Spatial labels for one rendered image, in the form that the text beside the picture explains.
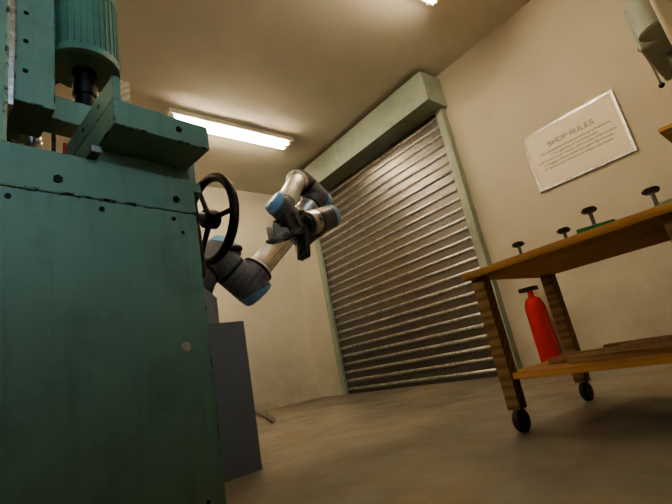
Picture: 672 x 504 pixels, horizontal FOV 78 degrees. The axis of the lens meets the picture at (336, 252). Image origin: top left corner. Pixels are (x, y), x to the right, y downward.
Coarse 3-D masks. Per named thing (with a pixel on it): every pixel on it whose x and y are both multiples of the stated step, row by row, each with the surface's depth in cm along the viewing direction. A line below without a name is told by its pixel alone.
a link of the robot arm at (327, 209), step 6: (318, 210) 150; (324, 210) 152; (330, 210) 154; (336, 210) 156; (324, 216) 150; (330, 216) 152; (336, 216) 155; (324, 222) 149; (330, 222) 152; (336, 222) 156; (324, 228) 151; (330, 228) 156; (318, 234) 158
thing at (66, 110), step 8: (56, 96) 102; (56, 104) 102; (64, 104) 103; (72, 104) 105; (80, 104) 106; (56, 112) 101; (64, 112) 103; (72, 112) 104; (80, 112) 105; (56, 120) 101; (64, 120) 102; (72, 120) 103; (80, 120) 105; (48, 128) 103; (56, 128) 104; (64, 128) 104; (72, 128) 105; (64, 136) 107; (72, 136) 108
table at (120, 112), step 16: (112, 112) 83; (128, 112) 85; (144, 112) 87; (96, 128) 89; (112, 128) 83; (128, 128) 84; (144, 128) 86; (160, 128) 89; (176, 128) 92; (192, 128) 95; (96, 144) 88; (112, 144) 88; (128, 144) 89; (144, 144) 90; (160, 144) 91; (176, 144) 92; (192, 144) 94; (208, 144) 97; (160, 160) 97; (176, 160) 99; (192, 160) 100
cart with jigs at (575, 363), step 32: (608, 224) 109; (640, 224) 106; (544, 256) 126; (576, 256) 138; (608, 256) 153; (480, 288) 141; (544, 288) 172; (576, 352) 140; (608, 352) 116; (640, 352) 109; (512, 384) 131; (512, 416) 130
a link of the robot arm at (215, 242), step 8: (208, 240) 181; (216, 240) 180; (208, 248) 176; (216, 248) 177; (208, 256) 174; (232, 256) 180; (216, 264) 174; (224, 264) 177; (232, 264) 178; (240, 264) 181; (216, 272) 174; (224, 272) 177; (232, 272) 178; (224, 280) 179
